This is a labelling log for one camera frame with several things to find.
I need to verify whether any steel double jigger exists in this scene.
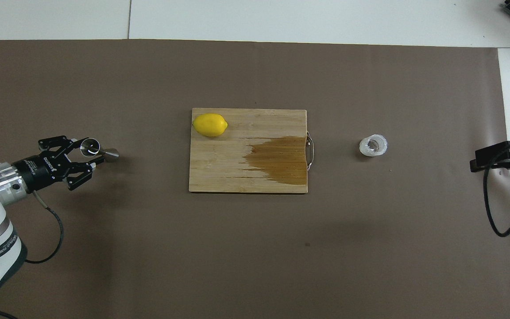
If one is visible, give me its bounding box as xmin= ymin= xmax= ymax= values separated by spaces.
xmin=80 ymin=138 xmax=120 ymax=163

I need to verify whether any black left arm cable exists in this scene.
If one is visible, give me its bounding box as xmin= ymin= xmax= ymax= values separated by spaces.
xmin=24 ymin=191 xmax=65 ymax=265

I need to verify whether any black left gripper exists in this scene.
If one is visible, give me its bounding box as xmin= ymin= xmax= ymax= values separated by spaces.
xmin=12 ymin=135 xmax=106 ymax=193

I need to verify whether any brown table mat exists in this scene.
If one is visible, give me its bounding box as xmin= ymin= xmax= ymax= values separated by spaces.
xmin=0 ymin=39 xmax=510 ymax=319

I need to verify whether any yellow lemon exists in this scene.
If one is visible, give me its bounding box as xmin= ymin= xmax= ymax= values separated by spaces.
xmin=193 ymin=113 xmax=228 ymax=137

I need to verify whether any wooden cutting board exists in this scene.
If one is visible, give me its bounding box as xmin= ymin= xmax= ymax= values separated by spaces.
xmin=189 ymin=108 xmax=315 ymax=194

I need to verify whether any clear textured glass cup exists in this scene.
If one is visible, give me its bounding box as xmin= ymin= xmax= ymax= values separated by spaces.
xmin=359 ymin=134 xmax=388 ymax=157

